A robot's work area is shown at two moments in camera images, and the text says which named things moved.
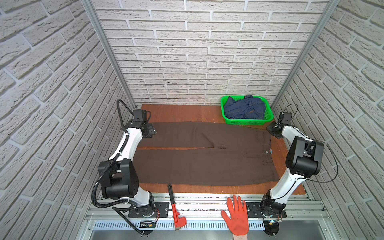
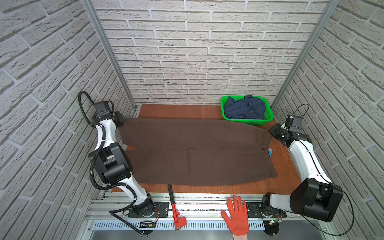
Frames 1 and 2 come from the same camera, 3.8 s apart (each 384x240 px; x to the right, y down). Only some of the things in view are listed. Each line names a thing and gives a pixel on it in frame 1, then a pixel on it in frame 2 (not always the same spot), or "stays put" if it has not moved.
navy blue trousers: x=249 y=108 stays put
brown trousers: x=207 y=153 stays put
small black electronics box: x=147 y=224 stays put
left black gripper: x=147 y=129 -> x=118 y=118
